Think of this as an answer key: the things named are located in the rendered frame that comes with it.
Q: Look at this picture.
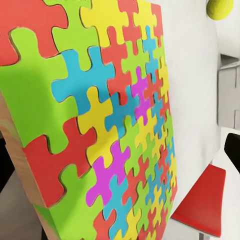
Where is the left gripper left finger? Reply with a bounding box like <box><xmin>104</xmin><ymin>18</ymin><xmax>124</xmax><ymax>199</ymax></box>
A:
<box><xmin>0</xmin><ymin>136</ymin><xmax>16</xmax><ymax>193</ymax></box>

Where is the tennis ball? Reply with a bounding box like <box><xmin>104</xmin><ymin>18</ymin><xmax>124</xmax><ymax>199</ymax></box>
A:
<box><xmin>206</xmin><ymin>0</ymin><xmax>234</xmax><ymax>21</ymax></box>

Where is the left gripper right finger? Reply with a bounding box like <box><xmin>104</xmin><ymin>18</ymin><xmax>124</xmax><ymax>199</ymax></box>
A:
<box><xmin>224</xmin><ymin>133</ymin><xmax>240</xmax><ymax>173</ymax></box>

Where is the jigsaw puzzle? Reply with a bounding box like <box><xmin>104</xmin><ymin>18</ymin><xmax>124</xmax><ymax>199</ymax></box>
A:
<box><xmin>0</xmin><ymin>0</ymin><xmax>178</xmax><ymax>240</ymax></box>

